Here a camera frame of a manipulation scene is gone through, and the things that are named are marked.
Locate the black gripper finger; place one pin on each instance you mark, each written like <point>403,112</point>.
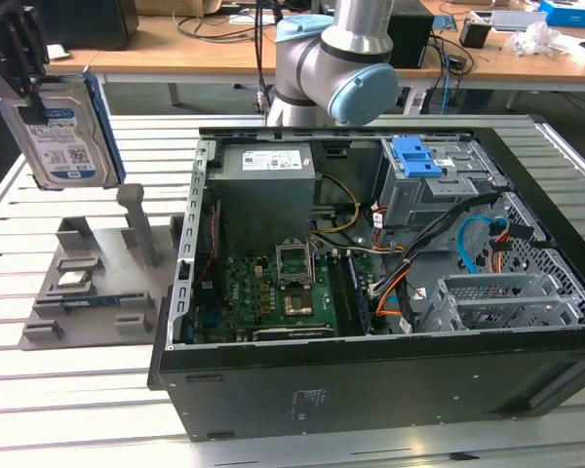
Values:
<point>38,100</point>

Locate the hard disk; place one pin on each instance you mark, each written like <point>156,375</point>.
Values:
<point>63,146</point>

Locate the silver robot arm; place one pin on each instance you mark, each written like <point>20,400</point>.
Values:
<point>317,63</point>

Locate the metal disk bay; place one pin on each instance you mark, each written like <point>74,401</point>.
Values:
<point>492,302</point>

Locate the wooden desk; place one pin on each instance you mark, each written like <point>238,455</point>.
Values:
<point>200,49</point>
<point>68,66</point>

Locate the large black box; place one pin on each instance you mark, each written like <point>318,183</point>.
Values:
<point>92,24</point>

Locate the brown cardboard box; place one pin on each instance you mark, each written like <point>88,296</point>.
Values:
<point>175,7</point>

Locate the loose CPU chip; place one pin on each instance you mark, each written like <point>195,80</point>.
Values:
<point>74,279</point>

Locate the grey parts rack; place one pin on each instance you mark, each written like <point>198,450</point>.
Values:
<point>117,273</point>

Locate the grey power supply unit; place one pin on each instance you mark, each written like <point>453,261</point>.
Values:
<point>263,205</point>

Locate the green motherboard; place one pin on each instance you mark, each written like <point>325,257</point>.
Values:
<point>244,297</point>

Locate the motherboard chipset chip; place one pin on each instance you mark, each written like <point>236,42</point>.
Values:
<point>298,304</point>

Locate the black graphics card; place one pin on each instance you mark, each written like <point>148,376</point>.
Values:
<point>295,334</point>

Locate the installed RAM stick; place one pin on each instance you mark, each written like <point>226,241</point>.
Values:
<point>360,292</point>

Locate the small black box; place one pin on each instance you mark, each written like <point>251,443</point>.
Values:
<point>412,39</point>

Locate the blue drive cage latch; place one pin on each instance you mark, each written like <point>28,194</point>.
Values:
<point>415,158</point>

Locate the black open PC case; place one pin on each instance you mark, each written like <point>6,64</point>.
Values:
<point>322,390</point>

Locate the black open container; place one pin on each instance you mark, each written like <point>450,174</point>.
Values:
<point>475,34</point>

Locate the clear plastic bag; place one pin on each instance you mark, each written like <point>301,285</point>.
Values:
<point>531,36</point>

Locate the blue cardboard box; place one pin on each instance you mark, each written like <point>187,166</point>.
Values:
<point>573,12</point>

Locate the white cardboard box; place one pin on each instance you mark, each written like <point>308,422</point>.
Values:
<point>582,51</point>

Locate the CPU socket with metal frame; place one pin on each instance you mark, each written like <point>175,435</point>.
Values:
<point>295,263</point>

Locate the drive cage with metal frame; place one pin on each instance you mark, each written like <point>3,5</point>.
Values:
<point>419,200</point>

